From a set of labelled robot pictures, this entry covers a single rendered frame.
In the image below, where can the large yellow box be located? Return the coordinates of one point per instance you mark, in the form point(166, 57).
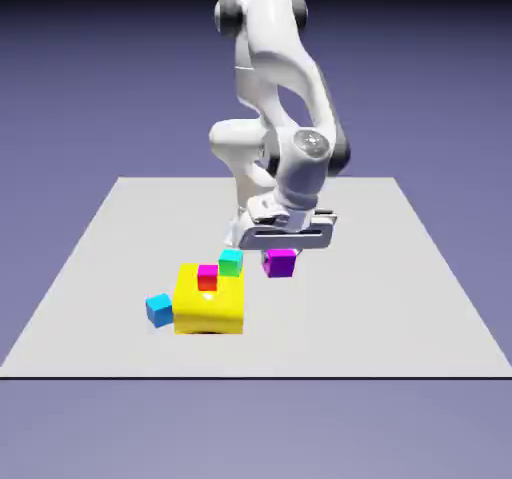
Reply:
point(208, 307)

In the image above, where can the small green cube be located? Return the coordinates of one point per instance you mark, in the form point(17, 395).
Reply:
point(230, 264)

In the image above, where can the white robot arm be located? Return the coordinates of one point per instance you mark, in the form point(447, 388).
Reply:
point(280, 59)

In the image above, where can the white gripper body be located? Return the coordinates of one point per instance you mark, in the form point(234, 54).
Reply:
point(324, 239)

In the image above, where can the small red cube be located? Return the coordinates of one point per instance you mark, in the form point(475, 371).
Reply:
point(207, 278)

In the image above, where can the small purple cube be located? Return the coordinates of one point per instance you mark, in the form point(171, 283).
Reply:
point(280, 264)

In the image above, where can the small blue cube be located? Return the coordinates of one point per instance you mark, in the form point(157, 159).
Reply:
point(159, 310)

